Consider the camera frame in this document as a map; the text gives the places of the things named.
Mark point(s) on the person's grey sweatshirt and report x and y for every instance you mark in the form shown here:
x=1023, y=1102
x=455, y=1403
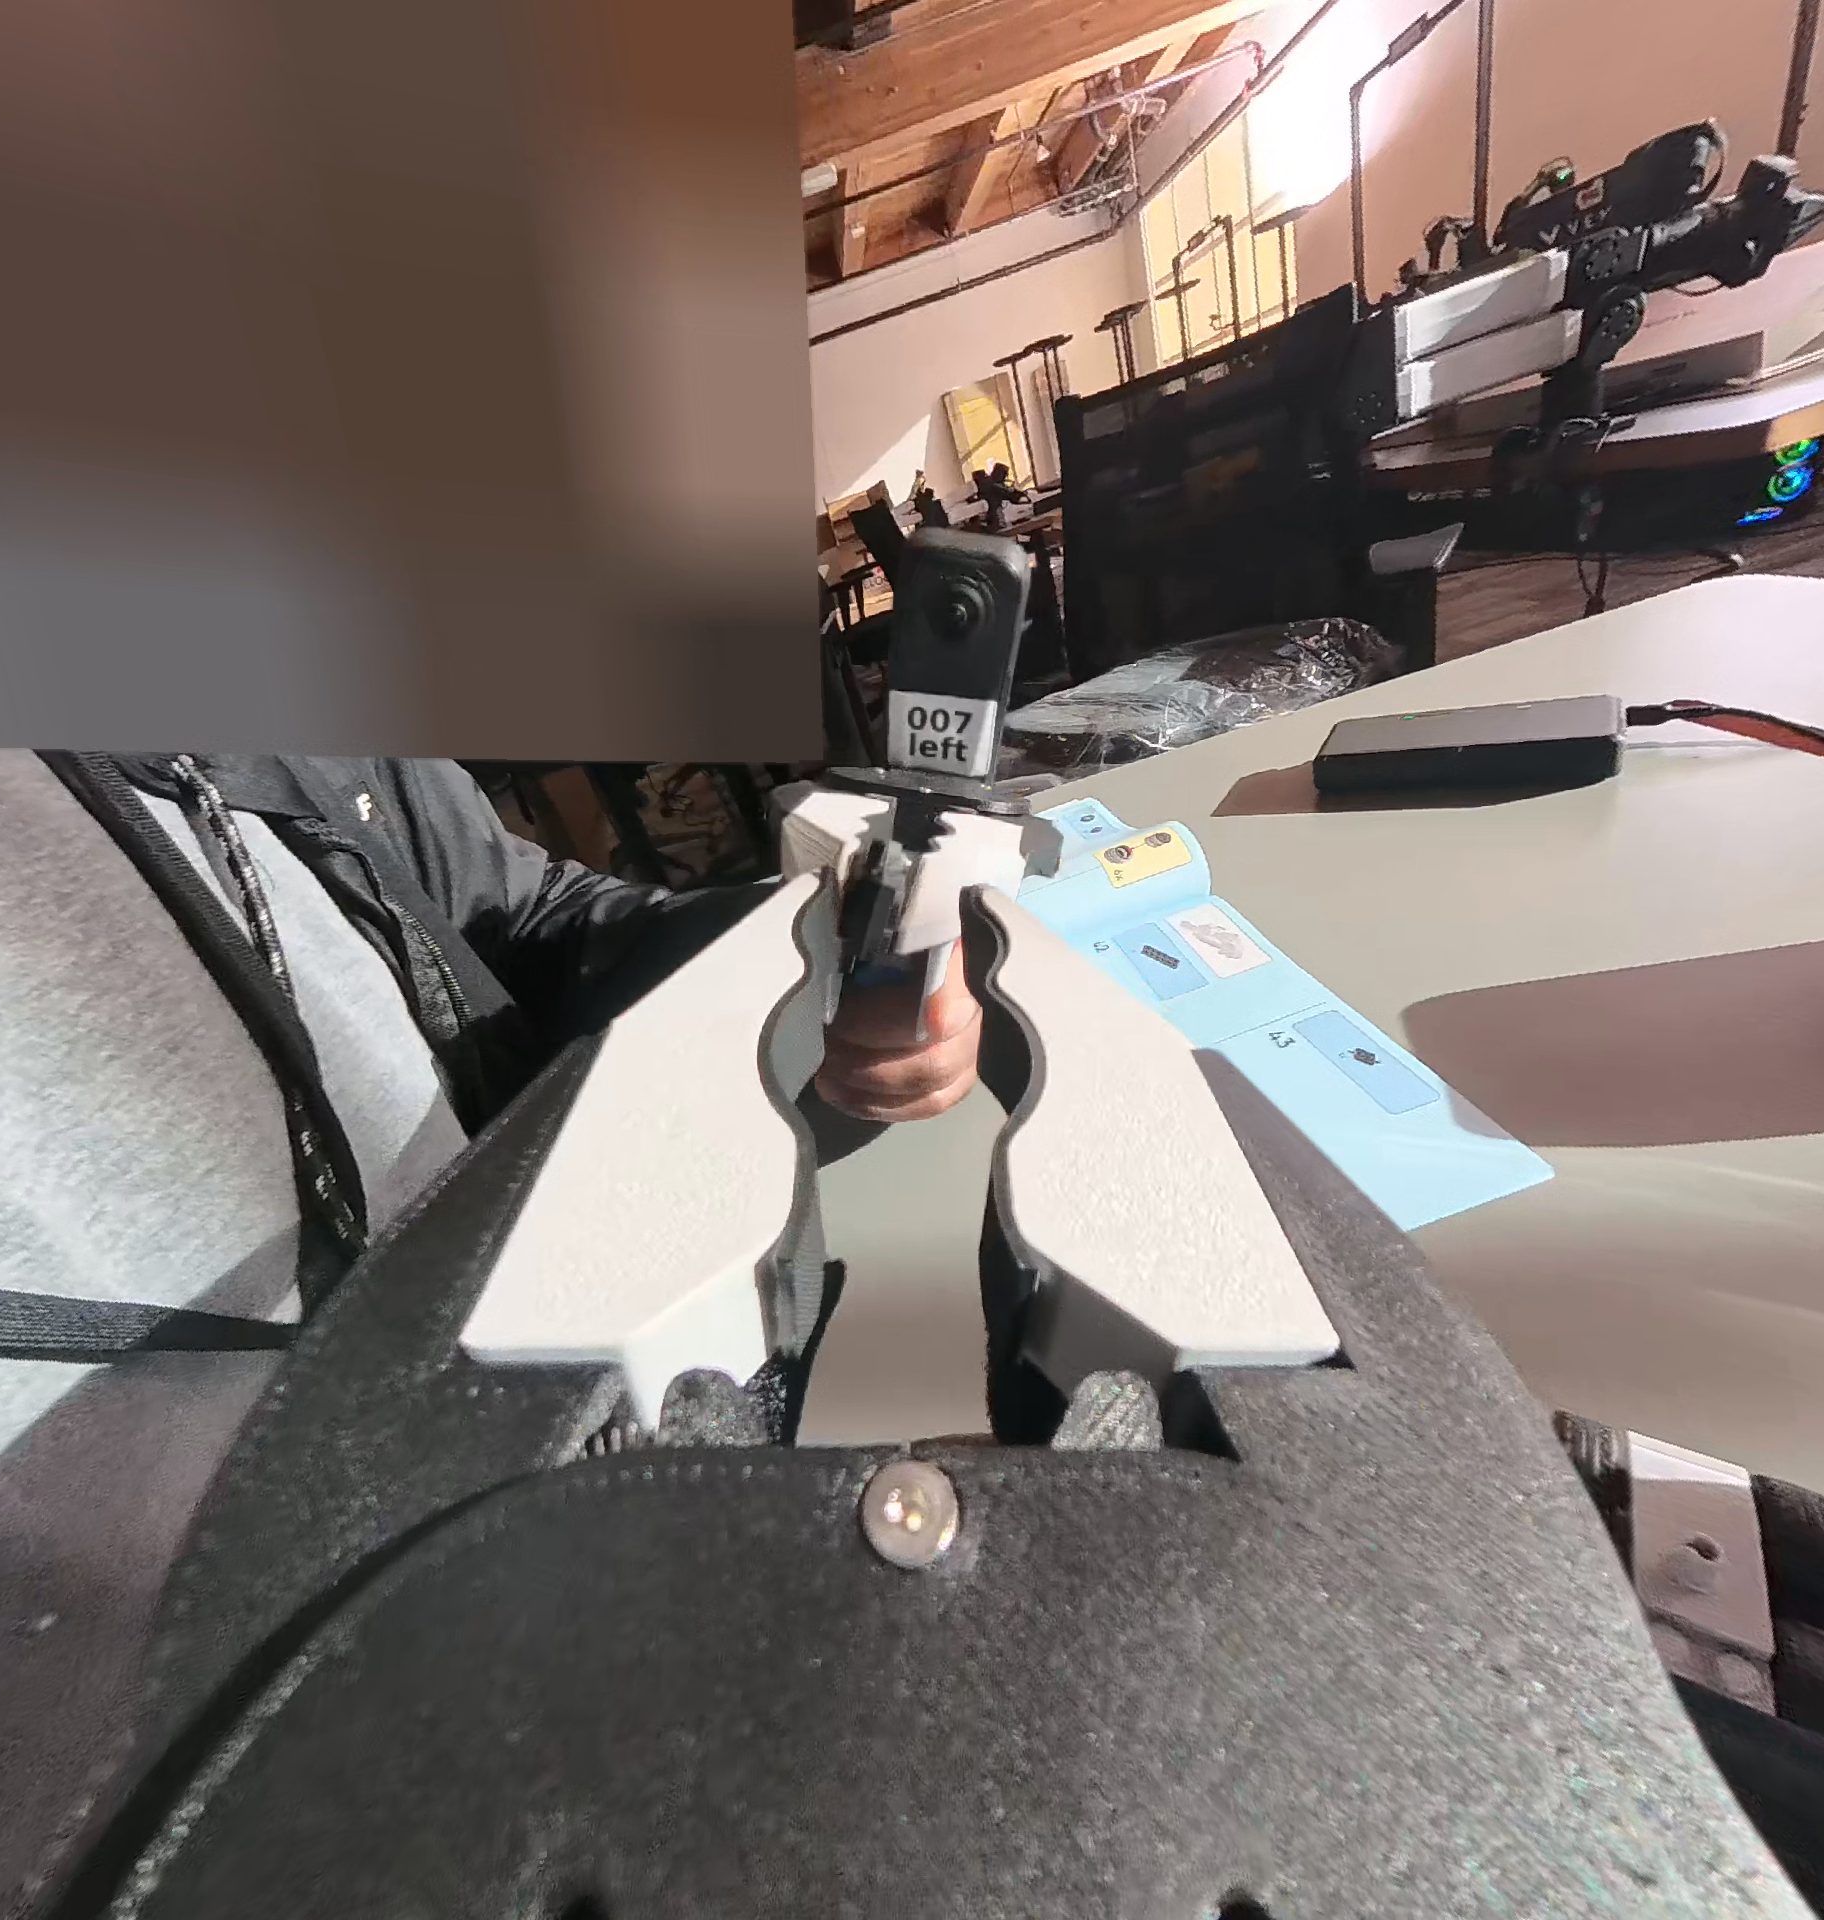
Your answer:
x=101, y=1051

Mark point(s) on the person's left hand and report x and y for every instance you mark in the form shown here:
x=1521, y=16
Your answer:
x=896, y=1066

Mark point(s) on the black flat power bank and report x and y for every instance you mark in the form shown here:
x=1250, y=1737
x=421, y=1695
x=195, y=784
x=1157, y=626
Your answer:
x=1467, y=746

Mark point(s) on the white cardboard box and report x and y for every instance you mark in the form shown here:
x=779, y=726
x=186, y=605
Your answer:
x=1482, y=375
x=1467, y=306

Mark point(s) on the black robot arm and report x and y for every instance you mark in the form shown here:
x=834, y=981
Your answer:
x=1661, y=195

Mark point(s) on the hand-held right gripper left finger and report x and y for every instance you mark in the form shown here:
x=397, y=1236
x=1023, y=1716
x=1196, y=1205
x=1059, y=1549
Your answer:
x=641, y=1201

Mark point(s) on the plastic wrapped black chair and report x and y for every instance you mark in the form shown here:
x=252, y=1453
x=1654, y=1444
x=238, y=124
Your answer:
x=1227, y=676

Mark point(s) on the grey desk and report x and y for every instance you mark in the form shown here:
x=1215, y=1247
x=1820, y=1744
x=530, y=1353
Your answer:
x=1677, y=1275

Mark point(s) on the person's dark jacket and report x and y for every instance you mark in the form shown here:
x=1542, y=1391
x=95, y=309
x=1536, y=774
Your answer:
x=446, y=841

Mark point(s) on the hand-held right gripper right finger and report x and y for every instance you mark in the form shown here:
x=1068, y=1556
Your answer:
x=1166, y=1201

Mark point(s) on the red black toy brick truck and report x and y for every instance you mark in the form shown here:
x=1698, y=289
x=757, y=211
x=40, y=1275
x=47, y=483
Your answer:
x=1692, y=1560

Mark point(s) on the background wooden table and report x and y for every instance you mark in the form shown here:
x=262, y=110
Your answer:
x=1751, y=397

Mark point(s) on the computer case with coloured lights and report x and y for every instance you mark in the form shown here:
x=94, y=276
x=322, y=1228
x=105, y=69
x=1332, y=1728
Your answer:
x=1776, y=481

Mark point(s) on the light blue instruction booklet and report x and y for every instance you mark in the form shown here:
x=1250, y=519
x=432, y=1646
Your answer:
x=1452, y=1170

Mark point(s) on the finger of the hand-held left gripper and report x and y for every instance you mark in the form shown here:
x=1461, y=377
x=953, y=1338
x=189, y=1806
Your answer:
x=987, y=856
x=822, y=831

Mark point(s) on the black high-back office chair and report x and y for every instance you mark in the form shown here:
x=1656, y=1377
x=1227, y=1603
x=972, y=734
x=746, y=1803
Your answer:
x=1196, y=481

